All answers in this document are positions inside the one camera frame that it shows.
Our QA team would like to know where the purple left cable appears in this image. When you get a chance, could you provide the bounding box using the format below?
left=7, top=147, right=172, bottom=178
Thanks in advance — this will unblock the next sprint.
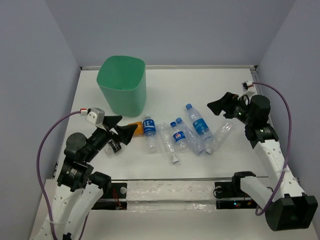
left=36, top=108, right=91, bottom=240

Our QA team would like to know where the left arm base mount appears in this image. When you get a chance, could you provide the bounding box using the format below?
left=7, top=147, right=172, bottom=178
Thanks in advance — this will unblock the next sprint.
left=92, top=181, right=128, bottom=211

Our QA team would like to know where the clear crushed white cap bottle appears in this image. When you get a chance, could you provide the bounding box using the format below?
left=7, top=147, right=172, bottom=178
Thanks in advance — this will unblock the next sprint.
left=157, top=122, right=179, bottom=165

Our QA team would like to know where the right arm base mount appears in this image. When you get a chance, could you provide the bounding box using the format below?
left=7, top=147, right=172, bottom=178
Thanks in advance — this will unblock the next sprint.
left=212, top=181, right=258, bottom=210

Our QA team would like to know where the orange juice bottle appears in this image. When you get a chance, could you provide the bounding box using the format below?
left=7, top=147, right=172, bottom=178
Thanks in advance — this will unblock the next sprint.
left=129, top=121, right=144, bottom=137

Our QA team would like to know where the blue label white cap bottle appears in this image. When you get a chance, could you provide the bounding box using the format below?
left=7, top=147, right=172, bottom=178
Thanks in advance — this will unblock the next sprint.
left=142, top=114, right=158, bottom=153

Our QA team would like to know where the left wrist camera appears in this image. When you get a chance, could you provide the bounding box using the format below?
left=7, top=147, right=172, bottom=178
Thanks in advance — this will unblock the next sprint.
left=85, top=107, right=105, bottom=125

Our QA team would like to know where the white foam strip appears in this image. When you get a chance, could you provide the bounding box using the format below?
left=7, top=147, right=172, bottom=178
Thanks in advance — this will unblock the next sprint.
left=126, top=180, right=216, bottom=213

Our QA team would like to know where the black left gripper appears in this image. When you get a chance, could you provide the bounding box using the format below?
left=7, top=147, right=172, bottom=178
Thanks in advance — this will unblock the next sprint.
left=84, top=114, right=138, bottom=161

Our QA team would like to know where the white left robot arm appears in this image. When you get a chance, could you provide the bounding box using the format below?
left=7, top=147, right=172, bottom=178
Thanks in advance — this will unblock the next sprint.
left=34, top=108, right=138, bottom=240

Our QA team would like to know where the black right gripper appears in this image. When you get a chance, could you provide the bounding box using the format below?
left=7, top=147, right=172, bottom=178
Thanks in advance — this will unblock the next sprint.
left=206, top=91, right=254, bottom=126

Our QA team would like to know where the small black label bottle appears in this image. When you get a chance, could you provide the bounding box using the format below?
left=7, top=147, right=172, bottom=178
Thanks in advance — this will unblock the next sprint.
left=103, top=140, right=122, bottom=157

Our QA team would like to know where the green plastic bin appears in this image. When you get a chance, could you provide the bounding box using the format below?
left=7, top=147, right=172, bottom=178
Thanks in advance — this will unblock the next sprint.
left=96, top=55, right=147, bottom=117

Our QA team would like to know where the clear blue cap bottle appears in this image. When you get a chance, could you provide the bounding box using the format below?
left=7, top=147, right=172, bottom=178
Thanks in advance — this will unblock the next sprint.
left=175, top=117, right=206, bottom=156

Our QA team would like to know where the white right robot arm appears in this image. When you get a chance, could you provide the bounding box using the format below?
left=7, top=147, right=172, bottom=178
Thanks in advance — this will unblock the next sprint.
left=207, top=92, right=318, bottom=232

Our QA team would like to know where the Pepsi label bottle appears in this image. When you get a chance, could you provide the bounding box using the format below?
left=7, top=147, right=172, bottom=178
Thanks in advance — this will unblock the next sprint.
left=170, top=121, right=187, bottom=150

